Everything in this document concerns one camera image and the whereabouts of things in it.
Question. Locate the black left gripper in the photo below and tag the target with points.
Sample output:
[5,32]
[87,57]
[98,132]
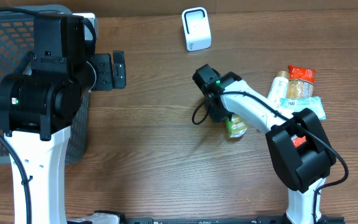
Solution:
[119,70]

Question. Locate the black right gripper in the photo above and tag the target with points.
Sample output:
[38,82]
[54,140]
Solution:
[214,115]

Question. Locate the green snack packet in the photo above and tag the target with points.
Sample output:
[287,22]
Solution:
[236,126]

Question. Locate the white tube gold cap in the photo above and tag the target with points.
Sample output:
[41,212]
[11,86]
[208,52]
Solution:
[279,87]

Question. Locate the teal wipes packet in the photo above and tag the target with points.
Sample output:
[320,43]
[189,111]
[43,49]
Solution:
[313,103]

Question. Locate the spaghetti pack red ends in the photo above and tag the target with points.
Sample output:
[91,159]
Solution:
[301,82]

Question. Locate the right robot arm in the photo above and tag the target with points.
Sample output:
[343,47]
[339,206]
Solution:
[297,143]

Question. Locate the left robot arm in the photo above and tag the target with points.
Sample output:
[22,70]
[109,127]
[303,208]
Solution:
[37,110]

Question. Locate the white barcode scanner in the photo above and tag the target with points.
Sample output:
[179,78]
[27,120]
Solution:
[196,28]

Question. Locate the grey plastic shopping basket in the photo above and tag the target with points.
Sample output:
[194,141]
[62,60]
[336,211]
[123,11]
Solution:
[16,39]

